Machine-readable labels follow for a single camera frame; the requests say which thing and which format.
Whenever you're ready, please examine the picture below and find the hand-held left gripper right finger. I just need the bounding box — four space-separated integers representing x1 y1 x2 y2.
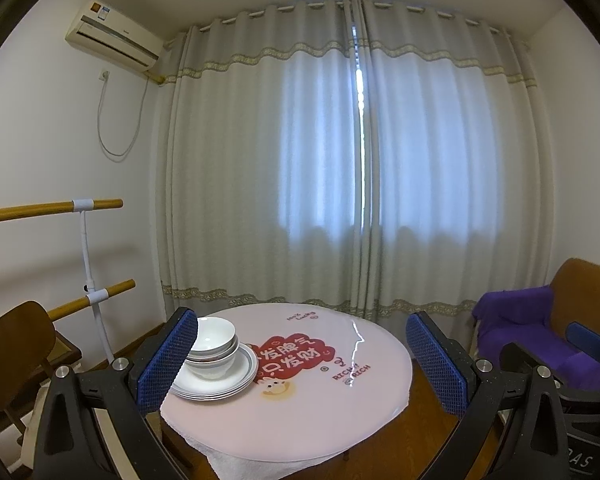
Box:
405 310 570 480

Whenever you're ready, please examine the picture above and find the purple blanket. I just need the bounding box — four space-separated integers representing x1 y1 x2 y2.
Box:
472 285 600 393

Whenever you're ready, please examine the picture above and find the brown armchair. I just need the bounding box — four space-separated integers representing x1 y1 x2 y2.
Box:
472 258 600 391

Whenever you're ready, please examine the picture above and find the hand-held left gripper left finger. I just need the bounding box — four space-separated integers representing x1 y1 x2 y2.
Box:
32 306 200 480

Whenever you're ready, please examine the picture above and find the white air conditioner power cord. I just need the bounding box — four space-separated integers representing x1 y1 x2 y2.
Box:
96 72 151 162

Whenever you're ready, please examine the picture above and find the white ceramic bowl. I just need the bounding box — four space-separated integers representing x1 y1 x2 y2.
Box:
185 342 242 380
190 316 237 353
186 332 241 362

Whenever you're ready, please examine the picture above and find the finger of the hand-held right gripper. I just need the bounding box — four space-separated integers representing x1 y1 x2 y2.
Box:
502 341 600 401
566 321 600 381

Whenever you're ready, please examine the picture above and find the wooden chair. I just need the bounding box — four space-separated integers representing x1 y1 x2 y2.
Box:
0 301 84 441

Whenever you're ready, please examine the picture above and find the round table with pink cover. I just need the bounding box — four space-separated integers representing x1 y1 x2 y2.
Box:
159 303 413 480

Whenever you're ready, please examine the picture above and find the wrapped air conditioner pipe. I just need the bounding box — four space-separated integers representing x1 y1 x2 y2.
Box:
147 35 181 85

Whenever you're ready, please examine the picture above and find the white barre stand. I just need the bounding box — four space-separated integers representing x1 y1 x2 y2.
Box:
71 199 118 363

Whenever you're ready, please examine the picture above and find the grey curtain with lace trim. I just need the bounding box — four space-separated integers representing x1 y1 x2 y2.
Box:
159 0 376 318
352 0 556 333

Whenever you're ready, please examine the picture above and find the wooden barre rail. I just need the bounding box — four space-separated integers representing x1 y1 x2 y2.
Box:
0 199 124 226
45 280 137 322

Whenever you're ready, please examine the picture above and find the white wall air conditioner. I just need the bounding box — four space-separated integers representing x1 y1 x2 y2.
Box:
64 0 163 72

